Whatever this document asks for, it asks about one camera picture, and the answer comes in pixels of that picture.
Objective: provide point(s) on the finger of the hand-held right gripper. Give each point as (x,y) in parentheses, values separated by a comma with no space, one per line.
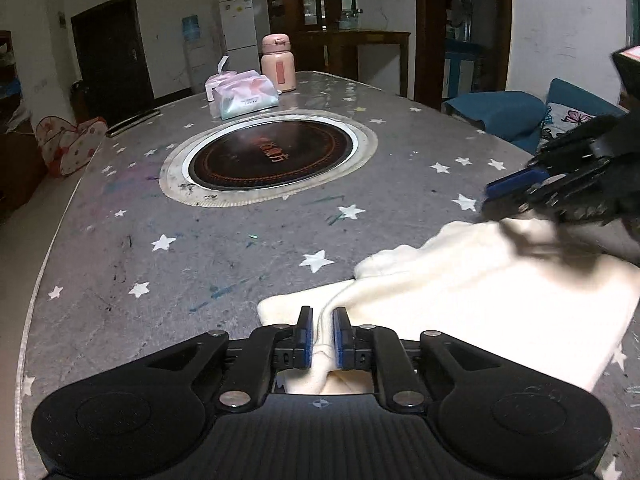
(575,200)
(515,183)

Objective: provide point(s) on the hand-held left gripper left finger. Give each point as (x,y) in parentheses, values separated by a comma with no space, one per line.
(308,340)

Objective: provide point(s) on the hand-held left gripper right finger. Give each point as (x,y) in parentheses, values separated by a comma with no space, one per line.
(339,340)

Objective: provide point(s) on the cream garment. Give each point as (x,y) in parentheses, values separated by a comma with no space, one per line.
(475,290)

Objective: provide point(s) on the blue sofa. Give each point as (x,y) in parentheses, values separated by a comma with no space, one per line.
(505,110)

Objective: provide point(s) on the grey star tablecloth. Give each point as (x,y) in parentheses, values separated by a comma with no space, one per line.
(200,260)

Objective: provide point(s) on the round black induction cooktop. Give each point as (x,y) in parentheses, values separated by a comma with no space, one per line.
(270,157)

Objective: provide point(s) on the dark wooden side table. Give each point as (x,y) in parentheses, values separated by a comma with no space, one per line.
(355,40)

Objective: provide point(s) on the pastel tissue pack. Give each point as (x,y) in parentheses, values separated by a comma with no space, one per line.
(245,95)

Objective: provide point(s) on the pink thermos bottle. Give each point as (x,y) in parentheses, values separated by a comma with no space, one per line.
(278,65)

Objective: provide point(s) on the water dispenser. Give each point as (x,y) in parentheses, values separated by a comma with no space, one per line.
(192,55)

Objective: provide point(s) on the pink play tent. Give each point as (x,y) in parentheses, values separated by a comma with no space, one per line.
(70,142)

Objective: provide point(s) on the white refrigerator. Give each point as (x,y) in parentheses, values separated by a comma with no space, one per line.
(238,25)

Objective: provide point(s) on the dark bin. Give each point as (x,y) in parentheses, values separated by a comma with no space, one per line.
(79,102)

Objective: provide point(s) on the dark wooden door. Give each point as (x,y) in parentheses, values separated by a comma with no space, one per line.
(112,55)

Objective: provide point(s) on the wooden arched shelf unit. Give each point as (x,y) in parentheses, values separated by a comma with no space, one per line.
(15,150)

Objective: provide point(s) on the blue frame stand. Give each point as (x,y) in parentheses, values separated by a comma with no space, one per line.
(457,72)

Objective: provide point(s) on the dark wooden arched frame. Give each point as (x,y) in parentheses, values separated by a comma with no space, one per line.
(430,35)

